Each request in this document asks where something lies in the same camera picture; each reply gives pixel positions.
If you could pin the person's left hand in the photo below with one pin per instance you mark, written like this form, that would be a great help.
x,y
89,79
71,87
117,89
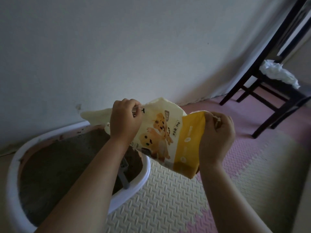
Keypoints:
x,y
124,123

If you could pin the person's right hand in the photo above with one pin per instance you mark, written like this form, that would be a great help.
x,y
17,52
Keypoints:
x,y
216,145

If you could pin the person's left fingers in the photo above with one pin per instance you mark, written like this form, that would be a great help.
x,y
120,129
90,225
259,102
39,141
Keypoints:
x,y
134,107

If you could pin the person's right thumb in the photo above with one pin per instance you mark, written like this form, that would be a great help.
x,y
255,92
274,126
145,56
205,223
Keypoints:
x,y
209,121

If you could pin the yellow cat litter bag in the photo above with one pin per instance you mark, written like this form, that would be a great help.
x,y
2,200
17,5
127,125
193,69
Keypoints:
x,y
167,138

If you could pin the person's left forearm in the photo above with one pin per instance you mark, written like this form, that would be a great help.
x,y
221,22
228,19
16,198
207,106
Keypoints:
x,y
82,189

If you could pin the person's right forearm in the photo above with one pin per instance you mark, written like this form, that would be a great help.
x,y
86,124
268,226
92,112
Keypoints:
x,y
226,203

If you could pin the pink and cream foam mat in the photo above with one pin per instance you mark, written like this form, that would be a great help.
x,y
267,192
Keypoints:
x,y
194,181

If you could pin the grey litter scoop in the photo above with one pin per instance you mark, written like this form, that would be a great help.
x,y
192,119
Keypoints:
x,y
124,172

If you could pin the dark wooden chair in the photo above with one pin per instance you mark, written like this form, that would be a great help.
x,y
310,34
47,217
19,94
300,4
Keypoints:
x,y
274,77

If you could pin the white crumpled cloth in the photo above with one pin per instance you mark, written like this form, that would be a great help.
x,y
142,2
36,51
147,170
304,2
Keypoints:
x,y
279,71

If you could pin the white cat litter box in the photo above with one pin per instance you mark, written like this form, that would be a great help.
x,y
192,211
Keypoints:
x,y
73,172

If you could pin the grey cat litter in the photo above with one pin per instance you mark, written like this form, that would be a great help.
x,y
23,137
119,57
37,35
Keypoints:
x,y
65,167

